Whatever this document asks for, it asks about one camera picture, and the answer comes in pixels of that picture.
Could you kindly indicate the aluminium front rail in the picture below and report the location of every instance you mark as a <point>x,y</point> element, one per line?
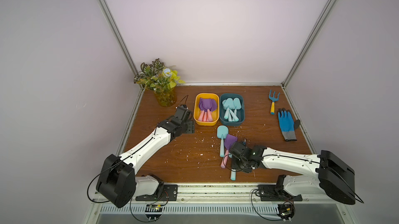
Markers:
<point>219,192</point>

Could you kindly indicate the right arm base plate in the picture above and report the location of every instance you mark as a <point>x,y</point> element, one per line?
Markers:
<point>275,193</point>

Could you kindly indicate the blue grey garden glove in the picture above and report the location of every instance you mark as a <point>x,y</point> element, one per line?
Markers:
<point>288,125</point>

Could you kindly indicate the dark teal storage box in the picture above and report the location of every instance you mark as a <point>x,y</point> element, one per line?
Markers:
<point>240,113</point>

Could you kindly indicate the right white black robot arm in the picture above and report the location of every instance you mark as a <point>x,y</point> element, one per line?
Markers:
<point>321,174</point>

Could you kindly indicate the yellow plastic storage box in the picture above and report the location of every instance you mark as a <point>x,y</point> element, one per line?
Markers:
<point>197,110</point>

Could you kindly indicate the potted green plant vase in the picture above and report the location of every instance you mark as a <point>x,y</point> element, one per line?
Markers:
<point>161,80</point>

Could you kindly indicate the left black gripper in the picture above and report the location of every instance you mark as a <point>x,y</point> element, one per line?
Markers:
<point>189,127</point>

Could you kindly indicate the left circuit board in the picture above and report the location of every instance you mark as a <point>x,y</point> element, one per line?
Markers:
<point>153,212</point>

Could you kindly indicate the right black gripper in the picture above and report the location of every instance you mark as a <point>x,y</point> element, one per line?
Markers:
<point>235,154</point>

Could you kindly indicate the circuit board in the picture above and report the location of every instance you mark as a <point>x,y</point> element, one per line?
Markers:
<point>153,212</point>
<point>286,211</point>

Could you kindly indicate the blue yellow garden rake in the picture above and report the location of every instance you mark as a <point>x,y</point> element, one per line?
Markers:
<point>274,98</point>

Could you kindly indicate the teal shovel eleventh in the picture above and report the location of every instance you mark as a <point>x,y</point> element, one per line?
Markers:
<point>236,105</point>

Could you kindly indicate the right circuit board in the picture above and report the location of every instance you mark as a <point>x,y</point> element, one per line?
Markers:
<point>286,211</point>

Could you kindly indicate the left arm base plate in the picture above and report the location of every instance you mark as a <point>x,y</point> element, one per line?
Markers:
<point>166,192</point>

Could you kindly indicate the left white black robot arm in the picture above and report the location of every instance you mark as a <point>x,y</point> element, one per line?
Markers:
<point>118,181</point>

